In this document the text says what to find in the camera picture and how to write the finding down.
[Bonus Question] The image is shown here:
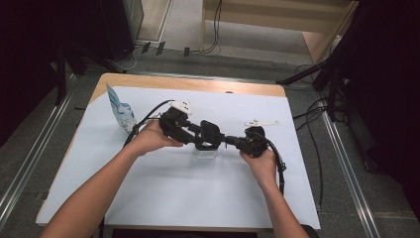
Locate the person's right hand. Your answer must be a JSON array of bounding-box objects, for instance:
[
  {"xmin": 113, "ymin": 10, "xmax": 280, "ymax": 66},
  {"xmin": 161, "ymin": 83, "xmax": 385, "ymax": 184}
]
[{"xmin": 239, "ymin": 149, "xmax": 278, "ymax": 189}]

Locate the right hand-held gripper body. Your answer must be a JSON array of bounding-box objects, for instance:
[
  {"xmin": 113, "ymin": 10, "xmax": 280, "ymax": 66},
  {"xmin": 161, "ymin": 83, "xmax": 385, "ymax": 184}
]
[{"xmin": 239, "ymin": 118, "xmax": 280, "ymax": 158}]

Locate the black tripod stand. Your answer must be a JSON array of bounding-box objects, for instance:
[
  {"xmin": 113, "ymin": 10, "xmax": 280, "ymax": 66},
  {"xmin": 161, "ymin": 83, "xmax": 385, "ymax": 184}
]
[{"xmin": 275, "ymin": 49, "xmax": 351, "ymax": 122}]

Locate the person's left hand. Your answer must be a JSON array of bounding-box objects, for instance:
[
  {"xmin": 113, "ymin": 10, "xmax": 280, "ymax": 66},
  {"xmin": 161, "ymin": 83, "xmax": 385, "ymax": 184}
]
[{"xmin": 130, "ymin": 119, "xmax": 184, "ymax": 157}]

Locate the light wooden cabinet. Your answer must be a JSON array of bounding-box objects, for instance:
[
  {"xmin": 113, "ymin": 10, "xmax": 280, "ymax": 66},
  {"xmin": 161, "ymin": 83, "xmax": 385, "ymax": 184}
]
[{"xmin": 200, "ymin": 0, "xmax": 360, "ymax": 64}]

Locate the black hanging cable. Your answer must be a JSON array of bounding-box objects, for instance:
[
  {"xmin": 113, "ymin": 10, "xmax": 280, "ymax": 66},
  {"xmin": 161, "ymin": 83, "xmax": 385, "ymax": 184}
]
[{"xmin": 199, "ymin": 0, "xmax": 223, "ymax": 55}]

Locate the black curtain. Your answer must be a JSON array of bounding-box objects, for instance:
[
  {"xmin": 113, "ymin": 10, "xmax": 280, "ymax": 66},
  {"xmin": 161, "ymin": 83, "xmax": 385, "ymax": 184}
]
[
  {"xmin": 0, "ymin": 0, "xmax": 135, "ymax": 147},
  {"xmin": 330, "ymin": 0, "xmax": 420, "ymax": 222}
]

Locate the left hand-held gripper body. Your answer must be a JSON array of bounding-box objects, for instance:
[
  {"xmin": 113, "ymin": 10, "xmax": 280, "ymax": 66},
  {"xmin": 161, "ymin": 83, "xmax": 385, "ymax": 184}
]
[{"xmin": 158, "ymin": 99, "xmax": 193, "ymax": 146}]

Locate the grey cabinet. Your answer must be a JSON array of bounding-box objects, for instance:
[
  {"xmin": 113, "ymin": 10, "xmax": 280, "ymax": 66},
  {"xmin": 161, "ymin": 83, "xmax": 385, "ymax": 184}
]
[{"xmin": 122, "ymin": 0, "xmax": 145, "ymax": 42}]

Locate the left hand-held gripper black cable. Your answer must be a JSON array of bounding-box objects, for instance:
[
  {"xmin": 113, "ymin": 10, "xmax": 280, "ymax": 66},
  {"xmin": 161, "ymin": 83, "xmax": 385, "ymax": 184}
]
[{"xmin": 123, "ymin": 98, "xmax": 175, "ymax": 149}]

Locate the metal floor rail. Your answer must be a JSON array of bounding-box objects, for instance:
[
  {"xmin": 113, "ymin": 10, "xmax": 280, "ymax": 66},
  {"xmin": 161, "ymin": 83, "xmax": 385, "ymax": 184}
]
[
  {"xmin": 0, "ymin": 73, "xmax": 78, "ymax": 229},
  {"xmin": 127, "ymin": 69, "xmax": 318, "ymax": 87},
  {"xmin": 320, "ymin": 102, "xmax": 380, "ymax": 238}
]

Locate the black metal stand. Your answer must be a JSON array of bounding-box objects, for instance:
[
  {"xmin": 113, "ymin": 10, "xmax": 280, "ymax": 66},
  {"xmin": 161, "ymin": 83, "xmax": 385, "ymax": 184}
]
[{"xmin": 53, "ymin": 39, "xmax": 128, "ymax": 107}]

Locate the black floor cable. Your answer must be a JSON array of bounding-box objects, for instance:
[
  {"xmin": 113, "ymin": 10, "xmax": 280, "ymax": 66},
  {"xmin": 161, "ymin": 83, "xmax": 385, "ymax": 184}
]
[{"xmin": 292, "ymin": 97, "xmax": 329, "ymax": 212}]

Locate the clear container with black lid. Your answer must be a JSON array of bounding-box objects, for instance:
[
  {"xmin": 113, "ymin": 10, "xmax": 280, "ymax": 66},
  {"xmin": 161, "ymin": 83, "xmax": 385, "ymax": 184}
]
[{"xmin": 194, "ymin": 119, "xmax": 226, "ymax": 161}]

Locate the white floor cable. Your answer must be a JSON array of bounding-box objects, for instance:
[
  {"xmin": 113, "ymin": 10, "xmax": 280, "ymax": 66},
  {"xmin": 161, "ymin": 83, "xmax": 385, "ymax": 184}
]
[{"xmin": 110, "ymin": 46, "xmax": 144, "ymax": 72}]

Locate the blue and white pouch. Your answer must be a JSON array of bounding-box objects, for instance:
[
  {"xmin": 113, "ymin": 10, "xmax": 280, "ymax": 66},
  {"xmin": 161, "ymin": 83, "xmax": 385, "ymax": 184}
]
[{"xmin": 106, "ymin": 83, "xmax": 138, "ymax": 135}]

